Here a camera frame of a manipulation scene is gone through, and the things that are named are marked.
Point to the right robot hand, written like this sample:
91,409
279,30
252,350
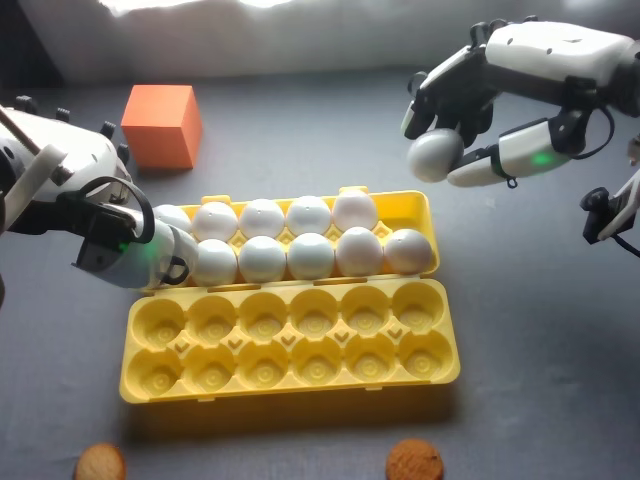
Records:
545,55

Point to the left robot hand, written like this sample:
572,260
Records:
80,155

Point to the white toy egg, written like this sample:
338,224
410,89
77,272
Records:
172,216
262,218
308,215
310,256
217,262
432,156
262,258
358,251
407,251
215,221
354,210

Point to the yellow plastic egg carton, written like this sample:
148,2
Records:
290,345

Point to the orange cube block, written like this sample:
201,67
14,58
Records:
157,127

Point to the white backdrop sheet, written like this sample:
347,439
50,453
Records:
300,35

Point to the grey table cloth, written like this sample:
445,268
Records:
525,325

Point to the pale round biscuit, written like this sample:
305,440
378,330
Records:
100,464

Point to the brown round cookie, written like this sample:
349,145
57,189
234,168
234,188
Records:
414,461

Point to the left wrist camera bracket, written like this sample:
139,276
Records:
40,170

